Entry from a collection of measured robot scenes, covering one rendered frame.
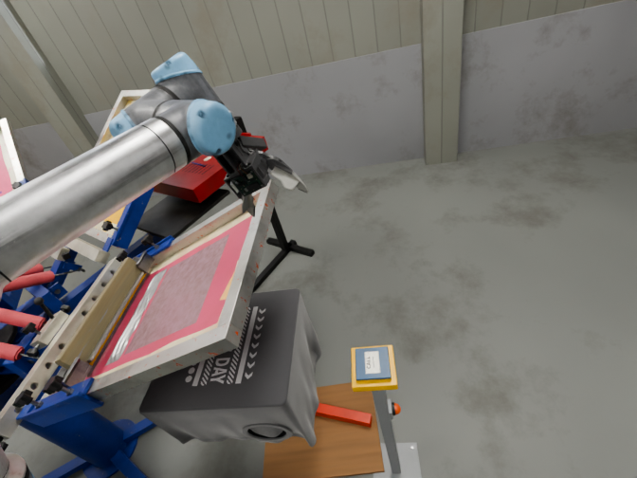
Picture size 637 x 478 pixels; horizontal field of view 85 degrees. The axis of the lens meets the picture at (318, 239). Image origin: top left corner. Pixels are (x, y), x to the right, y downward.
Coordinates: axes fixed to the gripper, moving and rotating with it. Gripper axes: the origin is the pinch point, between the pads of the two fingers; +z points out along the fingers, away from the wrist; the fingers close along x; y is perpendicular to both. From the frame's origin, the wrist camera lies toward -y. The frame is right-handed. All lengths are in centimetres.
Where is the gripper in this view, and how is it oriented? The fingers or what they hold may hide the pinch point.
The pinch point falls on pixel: (281, 203)
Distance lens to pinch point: 81.9
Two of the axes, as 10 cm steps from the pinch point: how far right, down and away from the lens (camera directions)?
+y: -0.5, 6.6, -7.5
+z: 4.9, 6.7, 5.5
